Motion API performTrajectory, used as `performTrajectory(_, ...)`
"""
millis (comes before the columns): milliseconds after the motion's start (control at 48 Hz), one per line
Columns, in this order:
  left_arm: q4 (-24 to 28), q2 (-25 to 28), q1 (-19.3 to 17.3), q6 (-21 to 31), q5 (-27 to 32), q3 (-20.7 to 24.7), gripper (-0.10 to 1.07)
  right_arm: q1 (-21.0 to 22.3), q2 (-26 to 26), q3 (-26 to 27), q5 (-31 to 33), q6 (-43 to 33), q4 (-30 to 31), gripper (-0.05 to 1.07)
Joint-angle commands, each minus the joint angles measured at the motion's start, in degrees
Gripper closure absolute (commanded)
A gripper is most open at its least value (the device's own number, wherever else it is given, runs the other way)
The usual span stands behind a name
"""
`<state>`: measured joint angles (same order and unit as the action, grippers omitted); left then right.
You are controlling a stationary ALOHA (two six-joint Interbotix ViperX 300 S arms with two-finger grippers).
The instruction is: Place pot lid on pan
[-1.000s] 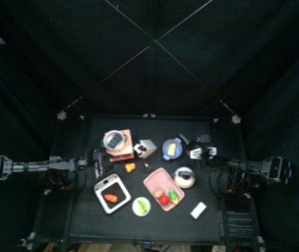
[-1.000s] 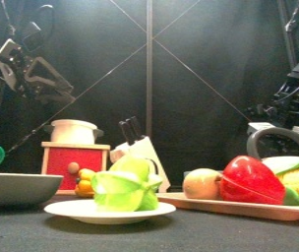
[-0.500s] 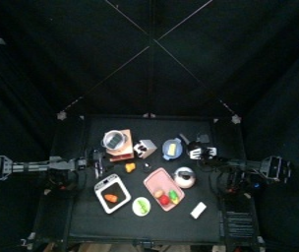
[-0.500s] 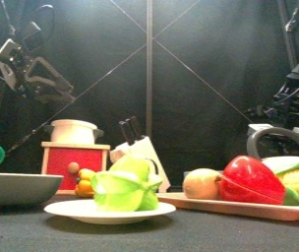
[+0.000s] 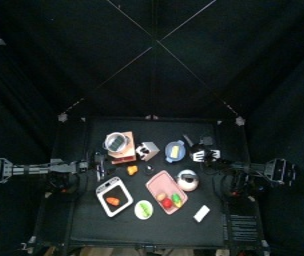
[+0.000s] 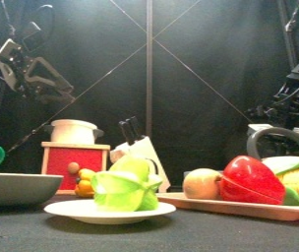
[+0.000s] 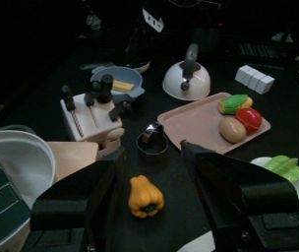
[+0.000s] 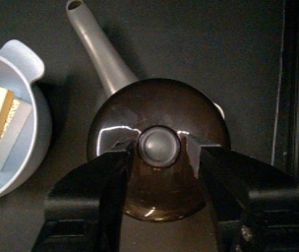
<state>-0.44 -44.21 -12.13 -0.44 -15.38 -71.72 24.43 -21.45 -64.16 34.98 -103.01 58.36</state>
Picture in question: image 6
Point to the red toy bell pepper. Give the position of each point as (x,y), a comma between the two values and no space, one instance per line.
(249,180)

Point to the red wooden drawer box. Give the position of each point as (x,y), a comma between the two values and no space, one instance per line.
(57,160)

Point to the pink tray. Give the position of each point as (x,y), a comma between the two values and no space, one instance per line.
(244,208)

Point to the beige toy onion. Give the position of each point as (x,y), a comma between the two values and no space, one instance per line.
(201,183)

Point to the rounded beige wooden piece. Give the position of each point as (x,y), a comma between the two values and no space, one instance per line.
(117,156)

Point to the white knife block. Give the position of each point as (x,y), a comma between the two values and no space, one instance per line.
(150,164)

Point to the yellow toy bell pepper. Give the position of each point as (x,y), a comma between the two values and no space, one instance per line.
(86,183)

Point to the grey bowl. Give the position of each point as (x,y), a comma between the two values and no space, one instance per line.
(16,188)

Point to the green toy lettuce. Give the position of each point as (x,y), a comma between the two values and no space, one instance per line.
(122,187)

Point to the white plate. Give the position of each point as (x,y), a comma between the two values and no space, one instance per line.
(78,211)

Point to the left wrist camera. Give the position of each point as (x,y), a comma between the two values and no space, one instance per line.
(36,35)

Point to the vertical metal frame pole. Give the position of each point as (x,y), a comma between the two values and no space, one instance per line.
(150,82)

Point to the dark metal frame post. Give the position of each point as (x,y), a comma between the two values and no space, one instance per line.
(288,32)

